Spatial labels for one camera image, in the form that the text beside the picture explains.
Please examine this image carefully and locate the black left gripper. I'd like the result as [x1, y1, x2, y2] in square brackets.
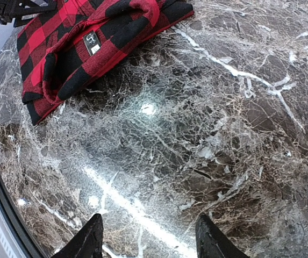
[0, 0, 57, 25]

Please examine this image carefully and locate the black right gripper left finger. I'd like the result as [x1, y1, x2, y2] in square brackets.
[52, 213, 104, 258]

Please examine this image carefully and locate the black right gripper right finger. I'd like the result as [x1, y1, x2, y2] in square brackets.
[195, 213, 248, 258]

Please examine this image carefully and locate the red black plaid shirt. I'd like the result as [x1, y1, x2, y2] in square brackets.
[17, 0, 194, 125]

